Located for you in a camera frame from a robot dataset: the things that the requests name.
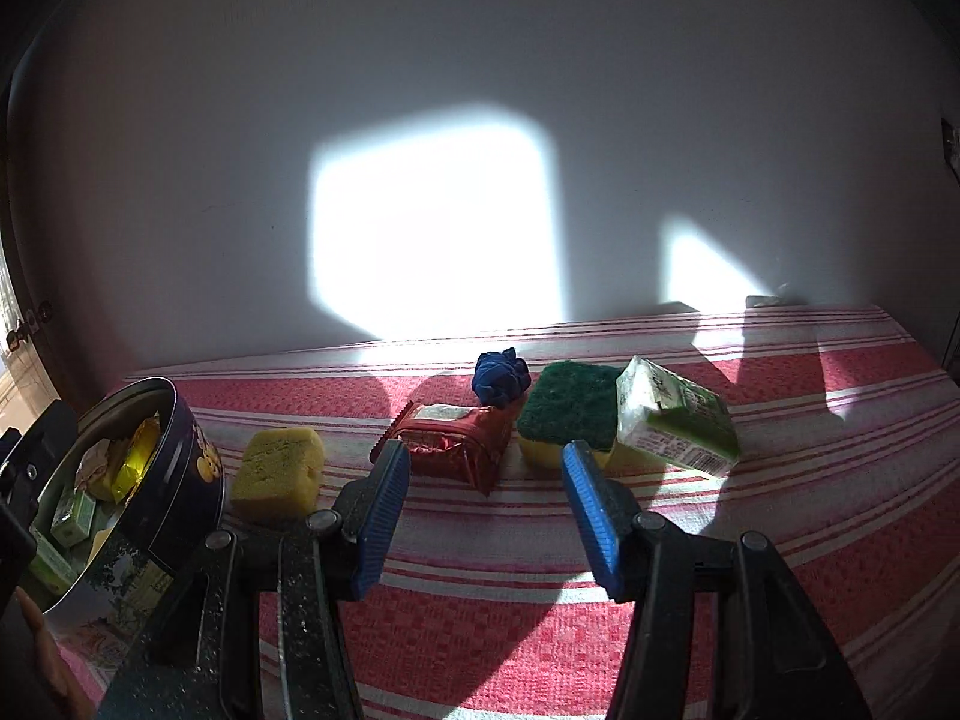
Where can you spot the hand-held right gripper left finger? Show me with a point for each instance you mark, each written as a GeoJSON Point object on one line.
{"type": "Point", "coordinates": [382, 517]}

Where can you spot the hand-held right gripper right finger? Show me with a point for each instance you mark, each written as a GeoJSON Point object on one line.
{"type": "Point", "coordinates": [592, 517]}

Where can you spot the green drink carton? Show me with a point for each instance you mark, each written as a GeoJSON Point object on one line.
{"type": "Point", "coordinates": [49, 562]}
{"type": "Point", "coordinates": [75, 516]}
{"type": "Point", "coordinates": [675, 420]}

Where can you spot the red snack packet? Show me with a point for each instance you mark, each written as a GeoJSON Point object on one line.
{"type": "Point", "coordinates": [457, 442]}

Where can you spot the yellow speckled sponge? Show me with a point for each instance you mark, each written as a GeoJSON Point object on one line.
{"type": "Point", "coordinates": [277, 472]}

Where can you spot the green yellow scouring sponge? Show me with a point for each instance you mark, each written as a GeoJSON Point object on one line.
{"type": "Point", "coordinates": [570, 405]}

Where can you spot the yellow snack packet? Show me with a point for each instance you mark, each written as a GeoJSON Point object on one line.
{"type": "Point", "coordinates": [133, 465]}

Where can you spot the round metal cookie tin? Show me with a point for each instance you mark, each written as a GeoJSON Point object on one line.
{"type": "Point", "coordinates": [172, 495]}

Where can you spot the blue cloth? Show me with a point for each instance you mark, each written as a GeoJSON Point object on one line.
{"type": "Point", "coordinates": [499, 379]}

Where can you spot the person's left hand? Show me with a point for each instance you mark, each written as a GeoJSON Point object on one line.
{"type": "Point", "coordinates": [45, 652]}

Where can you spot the wooden door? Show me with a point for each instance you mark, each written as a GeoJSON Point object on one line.
{"type": "Point", "coordinates": [34, 371]}

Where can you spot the red white striped tablecloth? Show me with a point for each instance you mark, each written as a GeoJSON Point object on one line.
{"type": "Point", "coordinates": [787, 480]}

